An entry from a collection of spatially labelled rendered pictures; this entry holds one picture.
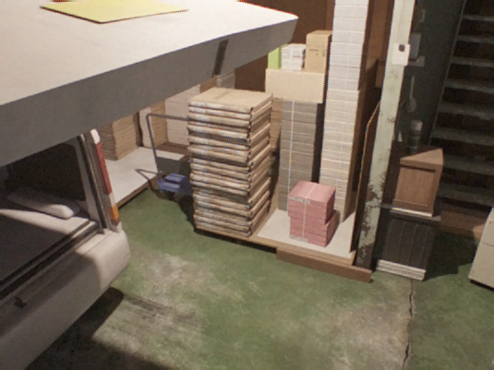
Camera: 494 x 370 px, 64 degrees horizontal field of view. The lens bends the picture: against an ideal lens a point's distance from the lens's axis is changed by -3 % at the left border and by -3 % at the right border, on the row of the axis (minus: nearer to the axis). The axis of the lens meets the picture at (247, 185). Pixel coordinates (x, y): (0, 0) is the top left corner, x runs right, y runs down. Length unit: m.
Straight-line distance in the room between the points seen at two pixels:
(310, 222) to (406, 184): 0.72
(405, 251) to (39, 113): 2.64
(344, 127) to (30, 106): 2.62
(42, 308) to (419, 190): 2.20
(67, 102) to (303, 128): 2.59
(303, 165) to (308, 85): 0.62
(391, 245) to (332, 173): 0.69
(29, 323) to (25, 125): 1.60
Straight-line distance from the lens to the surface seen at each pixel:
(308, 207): 2.90
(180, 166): 3.48
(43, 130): 0.58
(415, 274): 3.04
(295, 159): 3.18
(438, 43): 3.29
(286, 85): 3.04
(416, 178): 2.70
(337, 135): 3.03
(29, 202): 2.68
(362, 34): 2.85
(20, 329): 2.07
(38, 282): 2.23
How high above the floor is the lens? 1.86
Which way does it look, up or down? 28 degrees down
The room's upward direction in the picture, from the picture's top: straight up
